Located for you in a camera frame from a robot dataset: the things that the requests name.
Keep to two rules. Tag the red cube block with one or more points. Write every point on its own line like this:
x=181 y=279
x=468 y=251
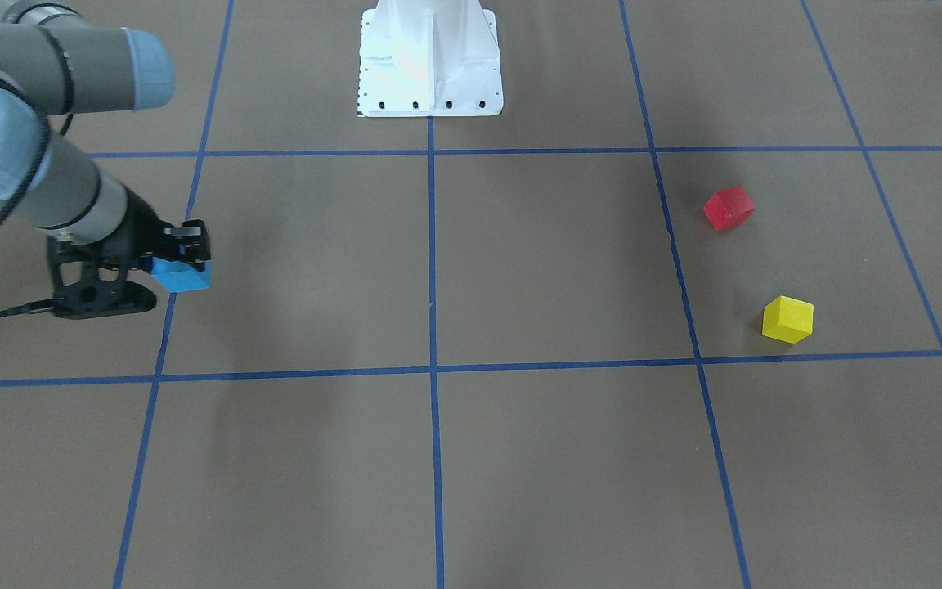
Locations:
x=729 y=208

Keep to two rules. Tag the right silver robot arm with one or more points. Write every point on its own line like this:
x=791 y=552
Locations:
x=56 y=62

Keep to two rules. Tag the brown paper table cover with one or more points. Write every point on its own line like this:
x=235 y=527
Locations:
x=510 y=351

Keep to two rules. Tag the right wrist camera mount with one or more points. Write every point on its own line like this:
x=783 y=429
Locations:
x=91 y=281

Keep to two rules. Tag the yellow cube block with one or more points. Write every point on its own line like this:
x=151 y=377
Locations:
x=788 y=320

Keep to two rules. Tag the blue cube block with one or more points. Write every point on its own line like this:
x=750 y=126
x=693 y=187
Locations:
x=176 y=276

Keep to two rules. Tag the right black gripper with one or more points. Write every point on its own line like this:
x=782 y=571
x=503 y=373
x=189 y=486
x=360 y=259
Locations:
x=139 y=228

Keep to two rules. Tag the white pedestal column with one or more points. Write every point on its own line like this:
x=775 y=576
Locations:
x=429 y=59

